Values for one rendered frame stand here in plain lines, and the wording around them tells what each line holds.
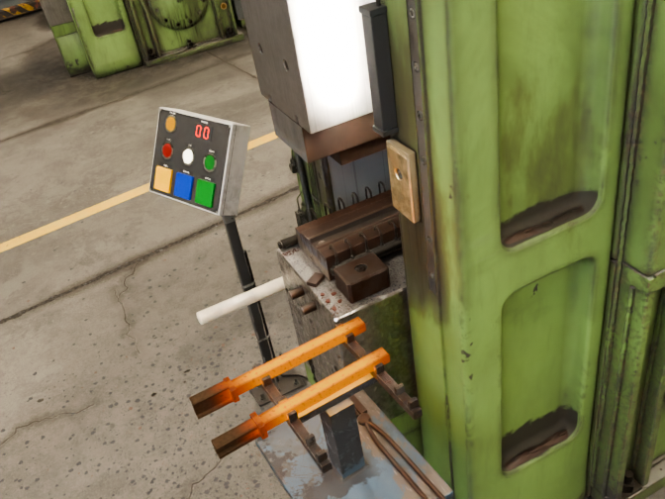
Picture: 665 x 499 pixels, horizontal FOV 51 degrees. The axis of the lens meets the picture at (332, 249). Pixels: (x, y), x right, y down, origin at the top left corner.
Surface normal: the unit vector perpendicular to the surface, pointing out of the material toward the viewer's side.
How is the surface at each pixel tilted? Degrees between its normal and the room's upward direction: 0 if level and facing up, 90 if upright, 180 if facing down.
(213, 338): 0
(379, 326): 90
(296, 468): 0
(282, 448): 0
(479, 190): 89
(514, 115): 89
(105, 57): 90
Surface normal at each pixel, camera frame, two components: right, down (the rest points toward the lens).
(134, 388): -0.15, -0.80
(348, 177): 0.45, 0.47
